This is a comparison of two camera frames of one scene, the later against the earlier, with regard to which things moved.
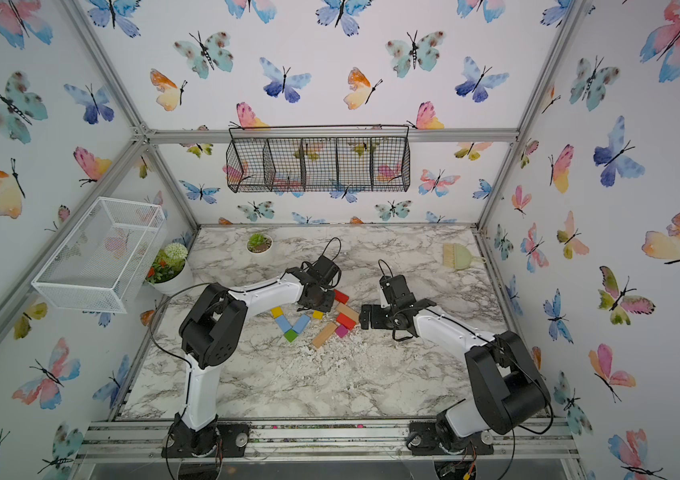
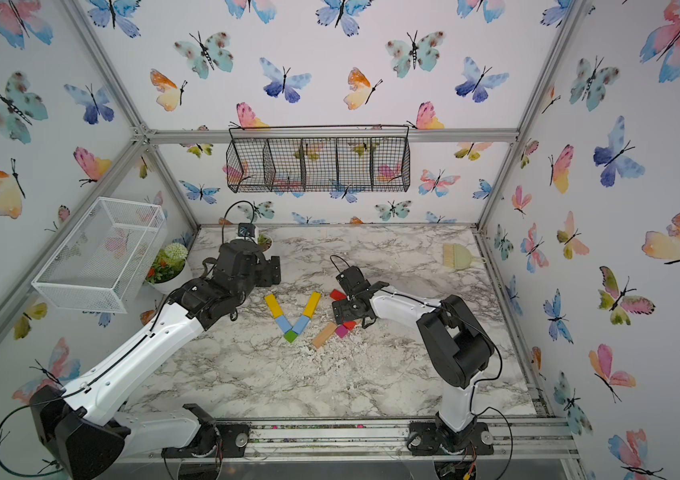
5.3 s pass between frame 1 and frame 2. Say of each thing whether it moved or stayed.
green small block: stayed
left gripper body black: moved
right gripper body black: moved
